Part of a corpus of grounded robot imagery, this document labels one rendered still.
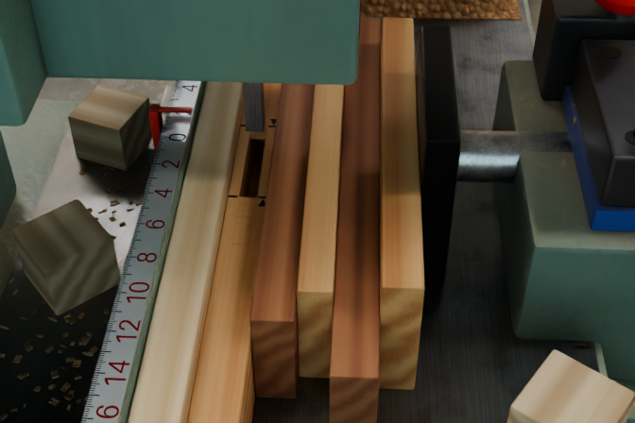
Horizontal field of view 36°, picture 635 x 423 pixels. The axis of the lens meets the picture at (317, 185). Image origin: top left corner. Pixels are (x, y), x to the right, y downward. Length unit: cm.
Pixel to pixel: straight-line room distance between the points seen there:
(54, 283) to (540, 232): 30
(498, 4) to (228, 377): 37
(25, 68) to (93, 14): 4
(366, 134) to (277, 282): 11
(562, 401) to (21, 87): 24
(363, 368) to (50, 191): 37
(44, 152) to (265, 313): 37
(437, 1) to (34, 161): 31
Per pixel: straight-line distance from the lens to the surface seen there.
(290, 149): 46
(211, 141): 47
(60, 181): 70
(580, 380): 39
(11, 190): 68
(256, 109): 47
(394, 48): 51
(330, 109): 48
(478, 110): 58
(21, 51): 41
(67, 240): 59
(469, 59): 62
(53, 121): 75
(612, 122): 42
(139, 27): 41
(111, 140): 68
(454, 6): 66
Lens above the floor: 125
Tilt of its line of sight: 42 degrees down
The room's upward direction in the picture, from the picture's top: straight up
